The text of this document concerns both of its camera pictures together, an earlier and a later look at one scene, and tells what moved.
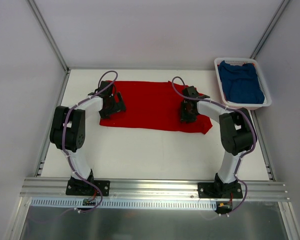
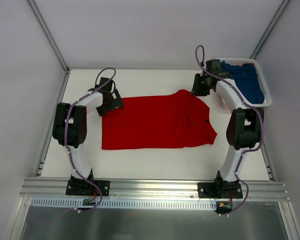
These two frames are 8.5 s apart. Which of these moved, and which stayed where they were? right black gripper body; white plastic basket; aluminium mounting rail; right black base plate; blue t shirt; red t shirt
Moved: right black gripper body; red t shirt
Stayed: blue t shirt; right black base plate; aluminium mounting rail; white plastic basket
